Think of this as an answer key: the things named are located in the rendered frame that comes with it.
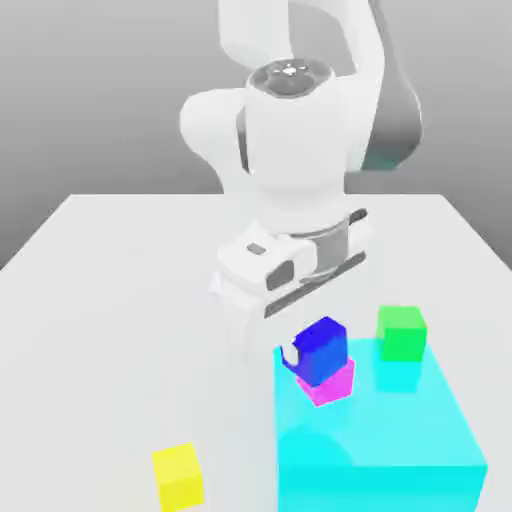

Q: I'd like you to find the small green cube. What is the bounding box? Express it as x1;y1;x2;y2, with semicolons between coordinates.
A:
375;305;429;364

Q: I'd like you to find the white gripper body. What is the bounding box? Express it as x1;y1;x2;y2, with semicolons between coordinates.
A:
240;225;376;362

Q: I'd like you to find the large cyan box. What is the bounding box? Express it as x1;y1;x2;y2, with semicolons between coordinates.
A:
272;337;490;512

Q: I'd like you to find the small yellow cube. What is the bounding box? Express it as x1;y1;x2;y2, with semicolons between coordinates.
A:
151;441;206;512

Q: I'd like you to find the small magenta cube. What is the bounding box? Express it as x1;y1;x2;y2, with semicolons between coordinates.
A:
296;357;357;408

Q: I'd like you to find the small blue cube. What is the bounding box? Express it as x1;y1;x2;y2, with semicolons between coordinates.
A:
279;315;349;389

